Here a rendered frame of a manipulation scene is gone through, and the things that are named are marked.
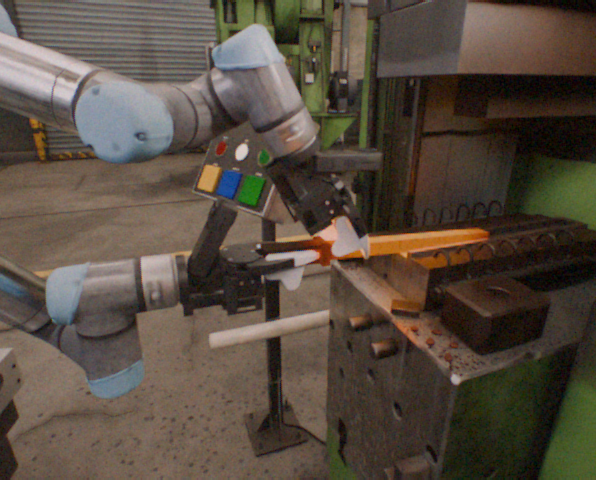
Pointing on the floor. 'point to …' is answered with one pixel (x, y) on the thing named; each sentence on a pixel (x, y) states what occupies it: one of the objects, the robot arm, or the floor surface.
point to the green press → (298, 54)
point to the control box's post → (272, 337)
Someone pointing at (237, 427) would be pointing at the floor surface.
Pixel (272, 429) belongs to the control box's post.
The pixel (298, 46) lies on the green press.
